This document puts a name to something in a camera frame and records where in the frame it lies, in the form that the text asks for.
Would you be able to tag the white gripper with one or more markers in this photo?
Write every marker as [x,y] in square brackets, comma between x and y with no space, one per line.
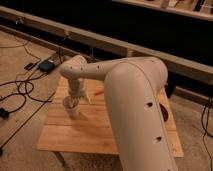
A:
[77,89]

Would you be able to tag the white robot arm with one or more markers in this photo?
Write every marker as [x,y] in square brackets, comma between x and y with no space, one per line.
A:
[131,86]

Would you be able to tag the dark red ceramic bowl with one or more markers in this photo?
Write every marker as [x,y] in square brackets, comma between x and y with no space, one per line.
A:
[164,112]

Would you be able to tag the wooden folding table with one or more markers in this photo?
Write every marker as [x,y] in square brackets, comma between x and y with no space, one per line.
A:
[90,131]

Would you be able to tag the black power adapter box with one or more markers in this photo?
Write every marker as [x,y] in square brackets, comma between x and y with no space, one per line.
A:
[46,66]

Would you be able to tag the small black device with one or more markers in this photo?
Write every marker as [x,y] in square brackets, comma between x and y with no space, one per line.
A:
[30,66]

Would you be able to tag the black plug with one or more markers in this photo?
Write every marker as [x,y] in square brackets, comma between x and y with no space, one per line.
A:
[4,113]

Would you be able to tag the long metal rail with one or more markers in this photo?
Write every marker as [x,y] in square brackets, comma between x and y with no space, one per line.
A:
[178,65]

